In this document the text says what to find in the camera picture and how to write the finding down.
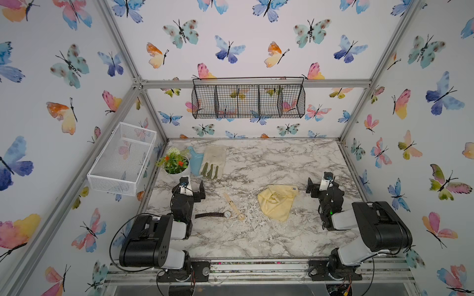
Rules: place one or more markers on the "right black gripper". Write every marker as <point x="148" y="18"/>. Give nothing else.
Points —
<point x="316" y="189"/>

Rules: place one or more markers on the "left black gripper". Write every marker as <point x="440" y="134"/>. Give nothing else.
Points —
<point x="195" y="197"/>

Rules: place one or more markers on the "yellow cloth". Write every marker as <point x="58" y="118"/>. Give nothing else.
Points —
<point x="276" y="201"/>

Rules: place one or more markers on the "wooden stick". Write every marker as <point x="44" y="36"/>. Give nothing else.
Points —
<point x="239" y="214"/>

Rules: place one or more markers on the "brown strap gold watch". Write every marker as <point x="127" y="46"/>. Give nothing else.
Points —
<point x="226" y="214"/>

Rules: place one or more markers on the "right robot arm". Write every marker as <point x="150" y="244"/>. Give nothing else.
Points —
<point x="382" y="232"/>

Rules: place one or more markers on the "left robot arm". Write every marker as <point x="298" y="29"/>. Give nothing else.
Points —
<point x="147" y="245"/>

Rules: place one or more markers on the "white pot with flowers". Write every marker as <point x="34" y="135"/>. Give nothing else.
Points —
<point x="175" y="163"/>

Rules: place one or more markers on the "light blue scoop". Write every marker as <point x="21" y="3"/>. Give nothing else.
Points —
<point x="195" y="161"/>

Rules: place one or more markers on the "beige green garden glove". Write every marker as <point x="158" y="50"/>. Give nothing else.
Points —
<point x="213" y="162"/>

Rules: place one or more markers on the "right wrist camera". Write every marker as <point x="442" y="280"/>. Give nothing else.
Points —
<point x="327" y="180"/>

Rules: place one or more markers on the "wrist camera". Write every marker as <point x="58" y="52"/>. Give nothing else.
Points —
<point x="185" y="187"/>
<point x="327" y="180"/>

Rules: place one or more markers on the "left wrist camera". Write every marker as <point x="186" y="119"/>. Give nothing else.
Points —
<point x="185" y="187"/>

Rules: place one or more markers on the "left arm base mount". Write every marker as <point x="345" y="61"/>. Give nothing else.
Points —
<point x="185" y="272"/>

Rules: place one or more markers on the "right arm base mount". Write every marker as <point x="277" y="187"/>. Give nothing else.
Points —
<point x="332" y="269"/>

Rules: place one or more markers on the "white mesh wall basket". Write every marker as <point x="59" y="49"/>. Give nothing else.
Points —
<point x="120" y="166"/>

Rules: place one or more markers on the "aluminium front rail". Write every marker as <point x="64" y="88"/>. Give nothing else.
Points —
<point x="296" y="271"/>

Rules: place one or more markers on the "black wire wall basket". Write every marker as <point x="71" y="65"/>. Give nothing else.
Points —
<point x="236" y="98"/>

